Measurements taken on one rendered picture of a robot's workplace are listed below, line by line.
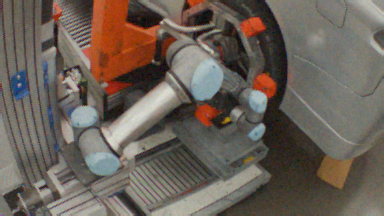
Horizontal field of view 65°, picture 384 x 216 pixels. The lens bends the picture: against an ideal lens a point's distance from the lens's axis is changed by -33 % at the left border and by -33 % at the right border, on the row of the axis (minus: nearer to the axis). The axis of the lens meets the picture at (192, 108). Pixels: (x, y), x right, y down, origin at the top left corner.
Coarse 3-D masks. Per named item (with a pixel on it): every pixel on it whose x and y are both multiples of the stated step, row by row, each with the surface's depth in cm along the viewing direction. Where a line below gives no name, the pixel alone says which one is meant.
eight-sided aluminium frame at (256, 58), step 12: (216, 0) 196; (192, 12) 207; (228, 12) 187; (192, 24) 219; (240, 24) 182; (192, 36) 225; (240, 36) 186; (252, 36) 185; (252, 48) 184; (252, 60) 185; (264, 60) 187; (252, 72) 189; (252, 84) 192
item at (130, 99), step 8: (160, 80) 253; (152, 88) 246; (128, 96) 243; (136, 96) 244; (144, 96) 244; (128, 104) 241; (160, 120) 271; (152, 128) 271; (160, 128) 272; (144, 136) 265
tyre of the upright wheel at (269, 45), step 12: (228, 0) 193; (240, 0) 188; (252, 0) 192; (264, 0) 196; (240, 12) 190; (252, 12) 184; (264, 12) 188; (264, 24) 184; (276, 24) 188; (264, 36) 184; (276, 36) 186; (264, 48) 187; (276, 48) 186; (276, 60) 187; (264, 72) 194; (276, 72) 190; (276, 96) 209
